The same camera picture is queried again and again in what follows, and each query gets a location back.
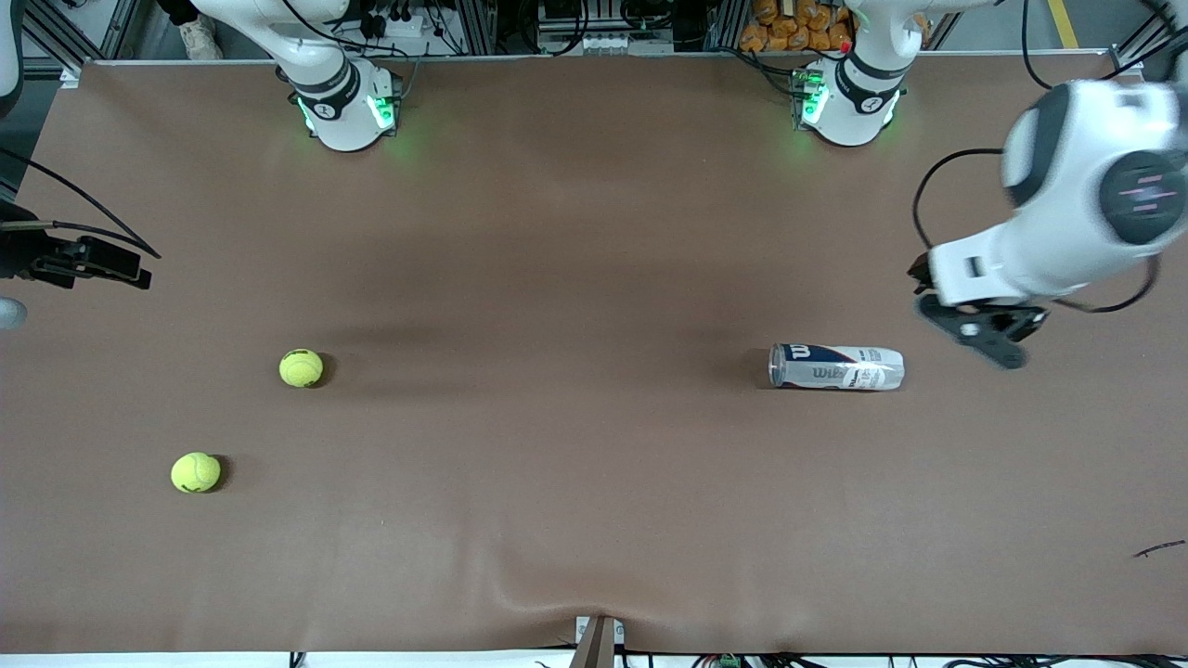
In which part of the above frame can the brown post with white bracket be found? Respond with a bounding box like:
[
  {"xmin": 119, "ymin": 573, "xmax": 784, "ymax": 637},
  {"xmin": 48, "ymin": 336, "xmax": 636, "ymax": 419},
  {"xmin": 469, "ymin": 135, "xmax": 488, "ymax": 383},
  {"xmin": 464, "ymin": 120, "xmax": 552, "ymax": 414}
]
[{"xmin": 574, "ymin": 614, "xmax": 626, "ymax": 668}]

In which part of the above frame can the pile of orange objects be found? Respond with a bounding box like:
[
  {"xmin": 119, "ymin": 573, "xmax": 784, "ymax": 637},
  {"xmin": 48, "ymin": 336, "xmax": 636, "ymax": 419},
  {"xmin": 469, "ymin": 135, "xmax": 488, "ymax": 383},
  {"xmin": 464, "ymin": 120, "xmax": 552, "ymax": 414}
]
[{"xmin": 740, "ymin": 0, "xmax": 855, "ymax": 53}]

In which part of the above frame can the aluminium frame column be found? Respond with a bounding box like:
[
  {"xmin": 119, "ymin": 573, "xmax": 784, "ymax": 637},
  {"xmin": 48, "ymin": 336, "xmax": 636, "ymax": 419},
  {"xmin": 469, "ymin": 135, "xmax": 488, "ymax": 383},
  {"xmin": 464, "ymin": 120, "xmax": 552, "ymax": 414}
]
[
  {"xmin": 453, "ymin": 0, "xmax": 502, "ymax": 55},
  {"xmin": 703, "ymin": 0, "xmax": 748, "ymax": 52}
]

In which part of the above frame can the yellow-green tennis ball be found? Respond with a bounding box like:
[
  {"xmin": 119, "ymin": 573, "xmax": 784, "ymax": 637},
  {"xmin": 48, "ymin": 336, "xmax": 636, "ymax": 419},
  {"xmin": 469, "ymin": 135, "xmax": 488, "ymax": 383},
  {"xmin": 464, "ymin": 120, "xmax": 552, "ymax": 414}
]
[
  {"xmin": 171, "ymin": 452, "xmax": 222, "ymax": 495},
  {"xmin": 279, "ymin": 349, "xmax": 325, "ymax": 389}
]

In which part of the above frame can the power strip with black plugs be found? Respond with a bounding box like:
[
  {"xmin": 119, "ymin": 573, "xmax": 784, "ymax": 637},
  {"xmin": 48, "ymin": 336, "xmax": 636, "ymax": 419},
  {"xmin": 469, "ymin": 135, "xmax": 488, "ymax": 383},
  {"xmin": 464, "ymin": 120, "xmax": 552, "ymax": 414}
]
[{"xmin": 334, "ymin": 0, "xmax": 437, "ymax": 52}]

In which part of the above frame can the white power strip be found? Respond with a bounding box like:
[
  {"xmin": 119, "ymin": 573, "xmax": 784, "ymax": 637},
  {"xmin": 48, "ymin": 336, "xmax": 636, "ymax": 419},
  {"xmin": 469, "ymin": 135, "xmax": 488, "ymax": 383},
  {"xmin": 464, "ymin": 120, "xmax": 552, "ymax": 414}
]
[{"xmin": 574, "ymin": 32, "xmax": 651, "ymax": 55}]

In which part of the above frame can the white shoe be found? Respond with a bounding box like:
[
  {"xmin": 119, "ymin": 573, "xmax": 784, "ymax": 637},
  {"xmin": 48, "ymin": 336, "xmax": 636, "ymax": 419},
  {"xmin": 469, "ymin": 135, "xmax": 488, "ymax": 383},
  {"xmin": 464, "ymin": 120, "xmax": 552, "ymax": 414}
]
[{"xmin": 179, "ymin": 17, "xmax": 225, "ymax": 61}]

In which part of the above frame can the clear Wilson tennis ball can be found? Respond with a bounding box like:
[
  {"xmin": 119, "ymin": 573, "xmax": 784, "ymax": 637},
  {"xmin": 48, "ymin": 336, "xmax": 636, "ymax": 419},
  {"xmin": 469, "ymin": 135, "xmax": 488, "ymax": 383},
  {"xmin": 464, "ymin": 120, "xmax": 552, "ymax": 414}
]
[{"xmin": 768, "ymin": 343, "xmax": 906, "ymax": 392}]

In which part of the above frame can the aluminium frame profile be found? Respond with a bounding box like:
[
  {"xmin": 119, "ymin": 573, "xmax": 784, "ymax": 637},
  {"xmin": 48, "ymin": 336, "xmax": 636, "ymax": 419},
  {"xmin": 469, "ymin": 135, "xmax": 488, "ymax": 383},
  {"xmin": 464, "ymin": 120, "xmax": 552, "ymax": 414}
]
[
  {"xmin": 19, "ymin": 0, "xmax": 140, "ymax": 89},
  {"xmin": 1109, "ymin": 0, "xmax": 1188, "ymax": 80}
]

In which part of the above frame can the brown table mat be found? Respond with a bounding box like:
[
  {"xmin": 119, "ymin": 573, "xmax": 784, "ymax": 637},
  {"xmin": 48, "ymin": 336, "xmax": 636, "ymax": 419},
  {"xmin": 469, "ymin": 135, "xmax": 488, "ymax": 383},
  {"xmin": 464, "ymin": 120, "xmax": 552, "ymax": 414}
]
[{"xmin": 0, "ymin": 51, "xmax": 1188, "ymax": 655}]

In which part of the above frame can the black electronics box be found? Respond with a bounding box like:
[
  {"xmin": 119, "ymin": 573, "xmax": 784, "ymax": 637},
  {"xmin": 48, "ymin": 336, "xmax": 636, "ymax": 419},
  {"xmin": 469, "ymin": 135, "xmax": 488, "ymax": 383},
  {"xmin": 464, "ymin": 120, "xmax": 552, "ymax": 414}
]
[{"xmin": 538, "ymin": 0, "xmax": 618, "ymax": 33}]

